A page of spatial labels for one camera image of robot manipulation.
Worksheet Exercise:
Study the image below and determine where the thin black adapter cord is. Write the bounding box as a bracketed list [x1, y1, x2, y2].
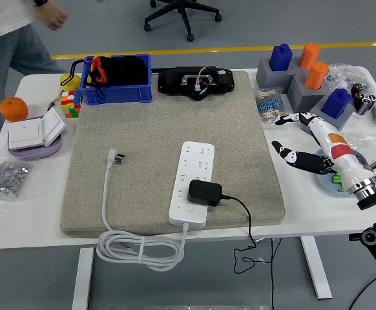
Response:
[220, 193, 263, 274]

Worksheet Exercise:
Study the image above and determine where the person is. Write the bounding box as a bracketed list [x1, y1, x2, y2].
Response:
[0, 0, 68, 162]

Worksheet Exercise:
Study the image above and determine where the person's left hand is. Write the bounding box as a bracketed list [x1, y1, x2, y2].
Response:
[41, 5, 68, 32]

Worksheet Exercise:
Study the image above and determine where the large black cylinder capacitor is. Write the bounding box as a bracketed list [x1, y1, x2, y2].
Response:
[351, 83, 366, 110]
[362, 94, 376, 116]
[355, 92, 371, 114]

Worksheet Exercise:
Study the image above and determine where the wide grey socket block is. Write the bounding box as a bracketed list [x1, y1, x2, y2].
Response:
[255, 57, 305, 94]

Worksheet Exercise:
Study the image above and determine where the black cable on floor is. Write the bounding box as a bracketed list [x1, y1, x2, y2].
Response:
[349, 273, 376, 310]

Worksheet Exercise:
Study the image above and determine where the blue square peg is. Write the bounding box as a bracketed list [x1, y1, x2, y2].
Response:
[269, 43, 293, 72]
[320, 88, 352, 119]

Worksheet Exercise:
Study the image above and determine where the black plug adapter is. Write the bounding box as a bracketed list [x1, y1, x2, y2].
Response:
[186, 180, 224, 207]

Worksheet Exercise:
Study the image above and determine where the yellow ball with black strap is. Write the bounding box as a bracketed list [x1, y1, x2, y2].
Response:
[60, 59, 85, 92]

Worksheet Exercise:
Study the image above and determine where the white power strip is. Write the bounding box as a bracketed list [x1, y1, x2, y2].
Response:
[168, 141, 216, 229]

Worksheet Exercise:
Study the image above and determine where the thin black hanging cable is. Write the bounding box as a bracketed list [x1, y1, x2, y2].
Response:
[269, 239, 277, 310]

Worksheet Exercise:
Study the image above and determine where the grey-brown mat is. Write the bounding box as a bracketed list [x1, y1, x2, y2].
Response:
[60, 70, 286, 238]

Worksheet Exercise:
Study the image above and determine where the clear bag of blue parts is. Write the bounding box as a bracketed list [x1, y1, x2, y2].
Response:
[326, 63, 375, 98]

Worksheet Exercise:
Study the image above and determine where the orange fruit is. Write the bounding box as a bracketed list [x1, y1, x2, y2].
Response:
[0, 96, 29, 123]

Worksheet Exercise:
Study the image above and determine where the purple dish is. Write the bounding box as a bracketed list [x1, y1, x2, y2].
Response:
[7, 115, 63, 161]

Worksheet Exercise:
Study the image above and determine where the colourful puzzle cube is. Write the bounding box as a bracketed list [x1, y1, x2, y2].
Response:
[60, 90, 83, 119]

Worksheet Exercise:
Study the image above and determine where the black pouch with orange trim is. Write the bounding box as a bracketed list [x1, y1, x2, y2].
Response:
[87, 55, 150, 99]

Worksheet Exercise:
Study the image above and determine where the orange cylinder peg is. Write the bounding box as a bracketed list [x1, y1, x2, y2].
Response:
[297, 42, 321, 70]
[304, 61, 329, 90]

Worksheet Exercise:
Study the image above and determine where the black office chair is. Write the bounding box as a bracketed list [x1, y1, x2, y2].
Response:
[143, 0, 223, 43]

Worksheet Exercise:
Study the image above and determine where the bag of metal nuts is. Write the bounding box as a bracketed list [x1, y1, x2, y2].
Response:
[0, 156, 34, 202]

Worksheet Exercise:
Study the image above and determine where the white wall switch panel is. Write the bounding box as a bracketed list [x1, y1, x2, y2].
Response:
[7, 118, 45, 150]
[41, 107, 67, 147]

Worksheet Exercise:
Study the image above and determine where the light blue plate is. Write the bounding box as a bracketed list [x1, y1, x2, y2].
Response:
[315, 147, 370, 197]

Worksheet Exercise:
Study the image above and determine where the black electronic device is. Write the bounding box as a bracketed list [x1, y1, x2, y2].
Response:
[157, 65, 236, 101]

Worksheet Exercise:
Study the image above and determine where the white cord with plug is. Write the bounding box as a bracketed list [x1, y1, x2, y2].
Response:
[96, 147, 191, 272]

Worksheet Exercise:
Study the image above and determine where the blue plastic bin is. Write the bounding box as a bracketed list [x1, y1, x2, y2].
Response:
[79, 53, 153, 106]

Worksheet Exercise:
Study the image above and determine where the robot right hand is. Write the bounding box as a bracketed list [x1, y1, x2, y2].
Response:
[271, 112, 376, 194]

